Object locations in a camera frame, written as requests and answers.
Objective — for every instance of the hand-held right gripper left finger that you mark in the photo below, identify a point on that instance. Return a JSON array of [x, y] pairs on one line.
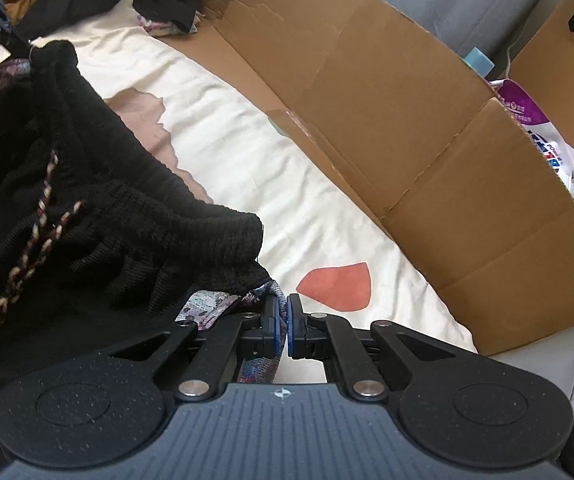
[[274, 325]]

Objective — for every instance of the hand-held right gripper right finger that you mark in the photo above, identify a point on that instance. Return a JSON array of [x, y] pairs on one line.
[[294, 325]]

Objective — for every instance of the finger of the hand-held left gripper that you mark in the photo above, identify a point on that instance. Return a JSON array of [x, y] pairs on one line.
[[17, 37]]

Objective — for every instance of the black pants with bear stripe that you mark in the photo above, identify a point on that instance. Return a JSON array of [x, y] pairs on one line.
[[67, 210]]

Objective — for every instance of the cream printed blanket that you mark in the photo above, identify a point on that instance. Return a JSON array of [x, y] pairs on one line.
[[267, 185]]

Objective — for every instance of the floral patterned cloth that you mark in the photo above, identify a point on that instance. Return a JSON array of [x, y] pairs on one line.
[[167, 26]]

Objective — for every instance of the flattened cardboard sheet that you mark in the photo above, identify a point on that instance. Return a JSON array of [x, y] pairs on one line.
[[392, 110]]

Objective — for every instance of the white plastic bag purple print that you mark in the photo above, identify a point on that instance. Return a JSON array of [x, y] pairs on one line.
[[522, 105]]

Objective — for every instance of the light blue bottle cap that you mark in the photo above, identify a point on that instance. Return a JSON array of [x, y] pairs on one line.
[[479, 62]]

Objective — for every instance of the cardboard box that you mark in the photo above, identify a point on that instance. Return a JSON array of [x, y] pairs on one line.
[[562, 90]]

